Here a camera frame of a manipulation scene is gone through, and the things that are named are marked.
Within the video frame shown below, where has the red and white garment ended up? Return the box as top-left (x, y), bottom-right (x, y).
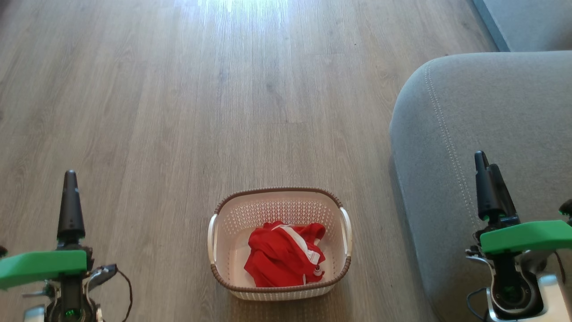
top-left (244, 220), bottom-right (327, 288)

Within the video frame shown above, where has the thin black left gripper cable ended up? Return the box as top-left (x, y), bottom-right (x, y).
top-left (115, 268), bottom-right (134, 322)

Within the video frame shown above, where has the white perforated laundry basket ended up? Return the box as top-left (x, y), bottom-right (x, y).
top-left (207, 186), bottom-right (353, 301)

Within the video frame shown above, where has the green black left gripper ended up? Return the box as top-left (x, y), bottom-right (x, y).
top-left (0, 169), bottom-right (94, 309)

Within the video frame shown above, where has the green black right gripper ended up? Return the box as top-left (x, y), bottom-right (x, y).
top-left (475, 151), bottom-right (572, 287)

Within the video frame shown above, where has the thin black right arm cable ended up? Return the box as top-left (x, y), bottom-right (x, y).
top-left (466, 288), bottom-right (488, 322)

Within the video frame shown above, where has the grey fabric sofa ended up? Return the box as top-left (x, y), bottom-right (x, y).
top-left (390, 0), bottom-right (572, 322)

